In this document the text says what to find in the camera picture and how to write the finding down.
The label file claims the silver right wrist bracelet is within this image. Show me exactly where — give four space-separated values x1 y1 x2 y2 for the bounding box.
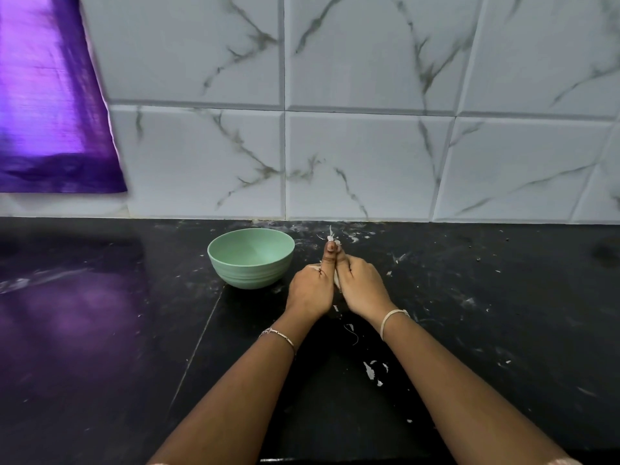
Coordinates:
380 307 412 341

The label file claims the person's right hand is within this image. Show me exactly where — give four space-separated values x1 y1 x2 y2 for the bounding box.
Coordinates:
334 249 400 327

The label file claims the person's left forearm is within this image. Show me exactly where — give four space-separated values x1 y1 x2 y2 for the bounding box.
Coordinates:
145 319 316 465

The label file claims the silver wrist bracelet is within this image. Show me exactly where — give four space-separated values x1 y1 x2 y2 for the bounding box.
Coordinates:
262 327 298 353
380 307 412 341

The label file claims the purple cloth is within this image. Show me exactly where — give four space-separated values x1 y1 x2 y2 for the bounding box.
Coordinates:
0 0 128 194

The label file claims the mint green bowl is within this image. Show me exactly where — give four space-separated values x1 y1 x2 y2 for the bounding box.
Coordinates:
207 227 296 289

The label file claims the person's right forearm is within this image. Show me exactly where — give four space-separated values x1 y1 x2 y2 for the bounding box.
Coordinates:
380 313 583 465

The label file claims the person's left hand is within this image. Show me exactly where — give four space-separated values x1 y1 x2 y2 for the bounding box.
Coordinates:
284 240 339 327

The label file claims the silver left wrist bracelet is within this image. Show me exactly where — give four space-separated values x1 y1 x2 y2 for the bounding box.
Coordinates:
262 327 298 353

